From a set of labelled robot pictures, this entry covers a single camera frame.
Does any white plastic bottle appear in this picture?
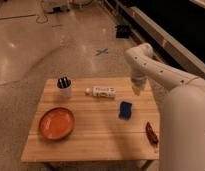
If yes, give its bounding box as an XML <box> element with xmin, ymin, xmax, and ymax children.
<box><xmin>85</xmin><ymin>86</ymin><xmax>116</xmax><ymax>98</ymax></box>

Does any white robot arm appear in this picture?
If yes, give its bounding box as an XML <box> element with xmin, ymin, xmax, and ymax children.
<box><xmin>125</xmin><ymin>43</ymin><xmax>205</xmax><ymax>171</ymax></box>

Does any orange ceramic bowl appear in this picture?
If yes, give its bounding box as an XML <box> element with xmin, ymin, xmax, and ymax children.
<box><xmin>38</xmin><ymin>107</ymin><xmax>75</xmax><ymax>140</ymax></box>

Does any blue sponge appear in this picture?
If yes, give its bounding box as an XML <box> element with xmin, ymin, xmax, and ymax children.
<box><xmin>119</xmin><ymin>101</ymin><xmax>132</xmax><ymax>120</ymax></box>

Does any dark red chili pepper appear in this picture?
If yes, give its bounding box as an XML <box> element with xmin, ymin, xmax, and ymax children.
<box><xmin>145</xmin><ymin>122</ymin><xmax>159</xmax><ymax>146</ymax></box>

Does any black box on floor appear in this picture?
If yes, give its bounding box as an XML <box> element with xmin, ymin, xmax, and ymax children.
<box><xmin>116</xmin><ymin>25</ymin><xmax>130</xmax><ymax>38</ymax></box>

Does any wooden table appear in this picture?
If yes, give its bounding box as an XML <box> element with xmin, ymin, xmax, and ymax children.
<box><xmin>21</xmin><ymin>77</ymin><xmax>159</xmax><ymax>163</ymax></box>

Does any white cup with black items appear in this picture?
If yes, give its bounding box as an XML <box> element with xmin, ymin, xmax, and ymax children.
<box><xmin>57</xmin><ymin>77</ymin><xmax>72</xmax><ymax>97</ymax></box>

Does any white device on floor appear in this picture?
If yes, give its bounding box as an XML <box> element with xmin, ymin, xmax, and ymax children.
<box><xmin>42</xmin><ymin>0</ymin><xmax>69</xmax><ymax>13</ymax></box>

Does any long metal rail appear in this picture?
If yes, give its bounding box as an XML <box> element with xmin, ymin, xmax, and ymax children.
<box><xmin>101</xmin><ymin>0</ymin><xmax>205</xmax><ymax>81</ymax></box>

